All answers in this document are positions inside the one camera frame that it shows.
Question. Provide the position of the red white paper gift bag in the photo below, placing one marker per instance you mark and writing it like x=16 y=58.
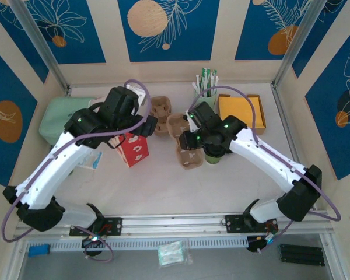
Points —
x=134 y=151

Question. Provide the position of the green white paper cup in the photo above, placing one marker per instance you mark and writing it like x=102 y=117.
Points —
x=213 y=160

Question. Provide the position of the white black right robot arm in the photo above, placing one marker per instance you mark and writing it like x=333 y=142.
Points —
x=265 y=163

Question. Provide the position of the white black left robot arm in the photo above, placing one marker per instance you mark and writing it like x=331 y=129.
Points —
x=46 y=181

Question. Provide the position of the yellow napkin stack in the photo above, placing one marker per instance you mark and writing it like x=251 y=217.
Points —
x=236 y=108

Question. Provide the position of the mint green straw holder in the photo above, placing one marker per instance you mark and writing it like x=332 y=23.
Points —
x=213 y=100

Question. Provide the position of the white wrapped straw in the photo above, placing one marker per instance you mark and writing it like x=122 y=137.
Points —
x=195 y=87
x=199 y=83
x=216 y=83

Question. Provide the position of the blue white wipe packet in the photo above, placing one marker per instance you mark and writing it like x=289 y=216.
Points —
x=91 y=160

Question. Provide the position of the brown cardboard napkin box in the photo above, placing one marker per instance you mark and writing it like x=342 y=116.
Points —
x=255 y=95

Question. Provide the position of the green wrapped straw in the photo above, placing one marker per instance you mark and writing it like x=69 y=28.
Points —
x=204 y=74
x=214 y=73

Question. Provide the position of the clear plastic packet bag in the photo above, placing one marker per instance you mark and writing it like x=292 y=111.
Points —
x=170 y=253

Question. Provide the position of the small black circuit board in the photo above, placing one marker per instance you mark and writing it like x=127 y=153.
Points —
x=255 y=246
x=93 y=240

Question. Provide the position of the black ribbed block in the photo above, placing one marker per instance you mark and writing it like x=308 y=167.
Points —
x=301 y=255

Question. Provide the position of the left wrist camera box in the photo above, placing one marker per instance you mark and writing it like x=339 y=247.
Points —
x=135 y=93

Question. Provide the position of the aluminium mounting rail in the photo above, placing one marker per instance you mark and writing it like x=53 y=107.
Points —
x=175 y=226

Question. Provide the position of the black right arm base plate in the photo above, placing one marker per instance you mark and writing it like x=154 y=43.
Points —
x=233 y=224

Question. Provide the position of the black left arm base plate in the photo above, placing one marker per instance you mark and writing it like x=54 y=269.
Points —
x=113 y=226

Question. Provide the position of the aluminium frame post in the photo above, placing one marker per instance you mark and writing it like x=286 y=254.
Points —
x=38 y=38
x=300 y=38

